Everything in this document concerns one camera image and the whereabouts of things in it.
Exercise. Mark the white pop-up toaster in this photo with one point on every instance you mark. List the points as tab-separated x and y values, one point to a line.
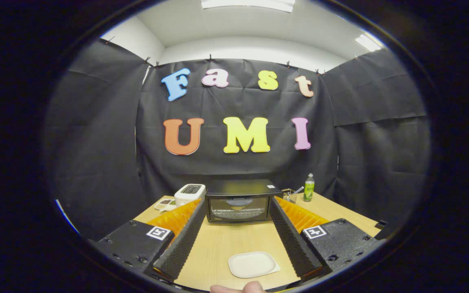
189	191

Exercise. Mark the small ceiling light panel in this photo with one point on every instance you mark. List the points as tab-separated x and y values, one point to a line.
367	42

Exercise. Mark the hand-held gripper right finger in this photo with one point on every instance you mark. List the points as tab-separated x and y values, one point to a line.
293	244

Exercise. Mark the black toaster oven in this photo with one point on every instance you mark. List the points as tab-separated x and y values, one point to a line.
238	211

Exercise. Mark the black chair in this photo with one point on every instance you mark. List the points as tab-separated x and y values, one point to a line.
381	224

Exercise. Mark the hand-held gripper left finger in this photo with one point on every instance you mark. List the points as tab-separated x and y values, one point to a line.
181	244

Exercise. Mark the white rectangular plate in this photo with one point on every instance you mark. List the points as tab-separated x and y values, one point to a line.
253	264

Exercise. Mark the long ceiling light panel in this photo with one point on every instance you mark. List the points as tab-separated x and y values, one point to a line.
247	4

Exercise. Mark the green drink bottle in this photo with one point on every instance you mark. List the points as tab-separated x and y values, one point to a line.
309	191

